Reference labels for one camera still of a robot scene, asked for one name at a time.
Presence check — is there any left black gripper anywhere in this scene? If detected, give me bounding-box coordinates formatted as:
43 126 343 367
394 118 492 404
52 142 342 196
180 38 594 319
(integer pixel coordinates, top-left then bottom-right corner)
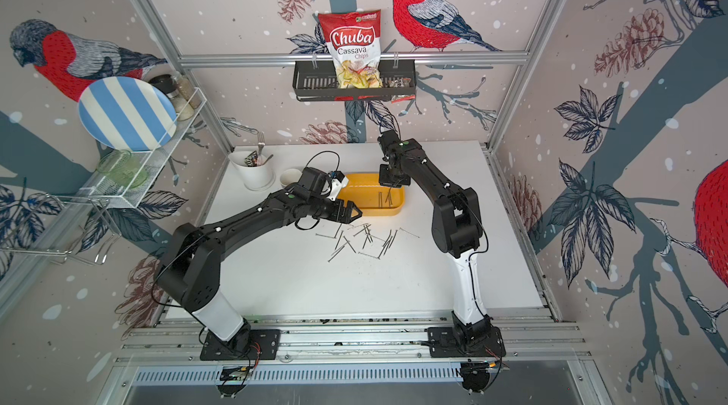
308 195 364 223

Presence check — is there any yellow plastic storage box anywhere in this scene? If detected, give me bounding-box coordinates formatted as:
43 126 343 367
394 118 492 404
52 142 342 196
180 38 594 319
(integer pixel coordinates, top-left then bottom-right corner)
339 173 406 217

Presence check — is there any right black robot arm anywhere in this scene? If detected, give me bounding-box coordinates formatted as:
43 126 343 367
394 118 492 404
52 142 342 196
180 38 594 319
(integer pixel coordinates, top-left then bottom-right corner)
377 130 490 327

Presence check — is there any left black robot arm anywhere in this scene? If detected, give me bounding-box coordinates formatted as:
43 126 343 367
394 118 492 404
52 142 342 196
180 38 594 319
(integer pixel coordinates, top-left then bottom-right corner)
155 167 363 344

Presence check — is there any purple grey mug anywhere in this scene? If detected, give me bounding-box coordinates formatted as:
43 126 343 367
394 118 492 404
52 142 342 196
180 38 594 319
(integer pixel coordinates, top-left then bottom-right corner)
280 168 303 187

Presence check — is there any white utensil holder cup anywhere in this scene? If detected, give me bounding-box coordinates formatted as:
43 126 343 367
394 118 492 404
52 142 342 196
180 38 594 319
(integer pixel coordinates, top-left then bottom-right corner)
227 150 275 191

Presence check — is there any red Chuba chips bag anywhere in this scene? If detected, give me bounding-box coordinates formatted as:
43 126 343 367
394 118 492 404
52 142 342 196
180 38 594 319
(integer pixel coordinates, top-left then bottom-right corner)
318 10 383 89

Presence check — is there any black lid spice jar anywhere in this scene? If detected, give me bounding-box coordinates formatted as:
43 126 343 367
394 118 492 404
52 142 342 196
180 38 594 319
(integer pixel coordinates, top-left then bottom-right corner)
148 74 195 122

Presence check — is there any green glass bowl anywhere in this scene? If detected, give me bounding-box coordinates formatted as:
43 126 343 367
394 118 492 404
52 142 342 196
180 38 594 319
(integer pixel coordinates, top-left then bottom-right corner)
97 150 149 189

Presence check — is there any blue white striped plate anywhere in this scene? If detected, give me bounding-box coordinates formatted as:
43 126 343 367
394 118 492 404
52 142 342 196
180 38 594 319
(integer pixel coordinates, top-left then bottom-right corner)
79 77 177 152

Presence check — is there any black wire wall basket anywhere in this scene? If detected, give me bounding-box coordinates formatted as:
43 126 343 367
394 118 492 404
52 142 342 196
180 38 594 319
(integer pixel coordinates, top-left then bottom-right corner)
292 60 416 102

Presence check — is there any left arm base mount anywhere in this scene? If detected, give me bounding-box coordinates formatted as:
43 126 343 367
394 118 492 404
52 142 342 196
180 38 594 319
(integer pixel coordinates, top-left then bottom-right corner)
198 321 282 399

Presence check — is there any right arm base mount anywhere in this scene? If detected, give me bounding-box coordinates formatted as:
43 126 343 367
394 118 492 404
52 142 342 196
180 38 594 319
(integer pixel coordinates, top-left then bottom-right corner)
423 314 506 393

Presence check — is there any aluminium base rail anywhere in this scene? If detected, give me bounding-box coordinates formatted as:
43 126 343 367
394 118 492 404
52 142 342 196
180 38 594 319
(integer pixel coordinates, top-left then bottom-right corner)
113 317 592 397

